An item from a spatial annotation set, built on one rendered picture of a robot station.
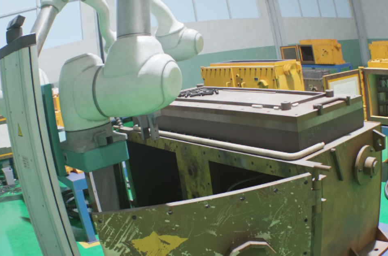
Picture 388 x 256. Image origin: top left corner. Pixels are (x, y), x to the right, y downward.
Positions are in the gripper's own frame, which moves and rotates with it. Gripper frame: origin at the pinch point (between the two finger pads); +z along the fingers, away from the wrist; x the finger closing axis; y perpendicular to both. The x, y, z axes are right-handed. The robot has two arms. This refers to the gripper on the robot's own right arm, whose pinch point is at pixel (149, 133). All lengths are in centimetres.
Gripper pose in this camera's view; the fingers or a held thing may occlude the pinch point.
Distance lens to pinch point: 165.0
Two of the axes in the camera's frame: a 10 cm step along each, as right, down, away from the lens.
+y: -7.5, 2.3, -6.2
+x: 6.5, 0.4, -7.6
